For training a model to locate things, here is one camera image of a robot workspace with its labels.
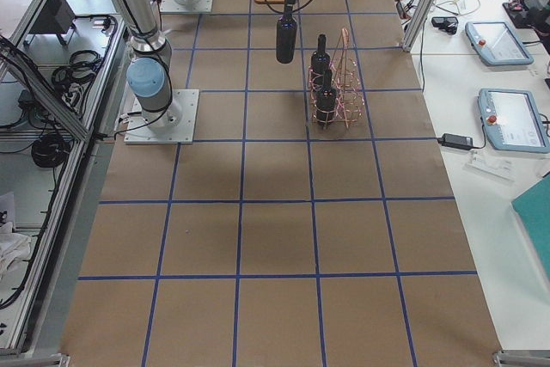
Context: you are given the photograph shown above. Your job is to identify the dark wine bottle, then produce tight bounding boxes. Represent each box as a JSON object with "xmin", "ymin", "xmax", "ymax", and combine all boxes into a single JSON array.
[
  {"xmin": 315, "ymin": 69, "xmax": 337, "ymax": 128},
  {"xmin": 276, "ymin": 3, "xmax": 297, "ymax": 64},
  {"xmin": 310, "ymin": 34, "xmax": 331, "ymax": 85}
]

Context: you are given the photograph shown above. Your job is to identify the far teach pendant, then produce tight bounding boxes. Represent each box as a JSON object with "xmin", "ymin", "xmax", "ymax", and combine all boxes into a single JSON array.
[{"xmin": 465, "ymin": 21, "xmax": 534, "ymax": 66}]

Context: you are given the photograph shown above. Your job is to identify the teach pendant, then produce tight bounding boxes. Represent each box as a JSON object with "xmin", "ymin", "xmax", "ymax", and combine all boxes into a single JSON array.
[
  {"xmin": 465, "ymin": 21, "xmax": 534, "ymax": 66},
  {"xmin": 478, "ymin": 89, "xmax": 549, "ymax": 154}
]

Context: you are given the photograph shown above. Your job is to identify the black power adapter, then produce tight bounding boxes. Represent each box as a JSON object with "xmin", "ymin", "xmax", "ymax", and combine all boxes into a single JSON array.
[{"xmin": 437, "ymin": 133, "xmax": 474, "ymax": 150}]

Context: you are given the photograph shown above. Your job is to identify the near teach pendant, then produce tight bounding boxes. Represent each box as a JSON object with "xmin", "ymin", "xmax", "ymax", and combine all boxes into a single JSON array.
[{"xmin": 478, "ymin": 89, "xmax": 549, "ymax": 154}]

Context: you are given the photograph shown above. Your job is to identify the clear acrylic piece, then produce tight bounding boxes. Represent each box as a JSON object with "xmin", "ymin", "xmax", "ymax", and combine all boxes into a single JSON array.
[{"xmin": 466, "ymin": 150, "xmax": 515, "ymax": 181}]

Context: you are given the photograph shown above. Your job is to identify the teal board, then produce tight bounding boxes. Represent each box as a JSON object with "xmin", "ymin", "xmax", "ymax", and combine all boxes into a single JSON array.
[{"xmin": 511, "ymin": 176, "xmax": 549, "ymax": 278}]

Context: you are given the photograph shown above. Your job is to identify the copper wire bottle basket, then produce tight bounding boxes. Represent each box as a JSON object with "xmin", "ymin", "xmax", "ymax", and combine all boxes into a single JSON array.
[{"xmin": 308, "ymin": 28, "xmax": 364, "ymax": 130}]

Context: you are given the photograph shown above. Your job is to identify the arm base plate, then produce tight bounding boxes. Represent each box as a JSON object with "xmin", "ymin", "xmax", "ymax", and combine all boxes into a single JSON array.
[
  {"xmin": 124, "ymin": 89, "xmax": 199, "ymax": 144},
  {"xmin": 160, "ymin": 0, "xmax": 213, "ymax": 15}
]

